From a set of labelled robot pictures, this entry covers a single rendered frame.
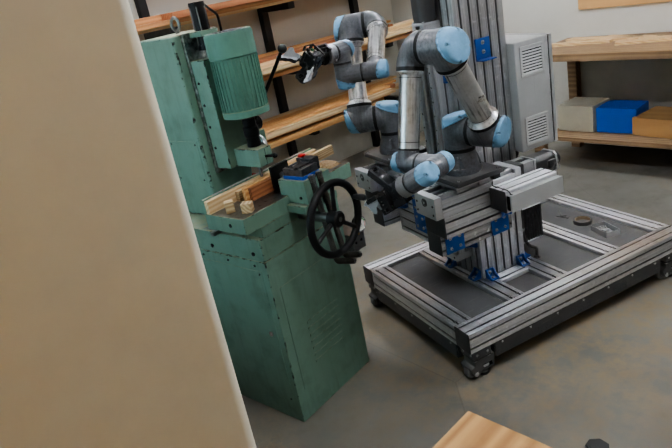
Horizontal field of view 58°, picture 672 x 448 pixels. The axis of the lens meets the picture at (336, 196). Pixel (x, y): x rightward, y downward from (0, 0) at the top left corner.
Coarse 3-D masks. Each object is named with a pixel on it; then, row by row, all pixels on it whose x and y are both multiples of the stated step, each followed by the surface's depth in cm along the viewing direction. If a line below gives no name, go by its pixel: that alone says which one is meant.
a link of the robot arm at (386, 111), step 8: (376, 104) 274; (384, 104) 271; (392, 104) 271; (376, 112) 273; (384, 112) 272; (392, 112) 271; (376, 120) 273; (384, 120) 273; (392, 120) 272; (376, 128) 276; (384, 128) 275; (392, 128) 273
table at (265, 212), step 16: (336, 176) 244; (272, 192) 231; (336, 192) 230; (224, 208) 224; (240, 208) 220; (256, 208) 217; (272, 208) 219; (288, 208) 224; (304, 208) 218; (208, 224) 223; (224, 224) 216; (240, 224) 210; (256, 224) 214
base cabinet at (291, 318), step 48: (336, 240) 248; (240, 288) 234; (288, 288) 228; (336, 288) 250; (240, 336) 248; (288, 336) 231; (336, 336) 252; (240, 384) 263; (288, 384) 238; (336, 384) 255
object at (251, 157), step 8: (264, 144) 233; (240, 152) 233; (248, 152) 230; (256, 152) 227; (264, 152) 229; (240, 160) 235; (248, 160) 232; (256, 160) 229; (264, 160) 230; (272, 160) 233
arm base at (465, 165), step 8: (456, 152) 232; (464, 152) 231; (472, 152) 233; (456, 160) 233; (464, 160) 232; (472, 160) 233; (480, 160) 238; (456, 168) 234; (464, 168) 232; (472, 168) 232; (480, 168) 235; (456, 176) 234
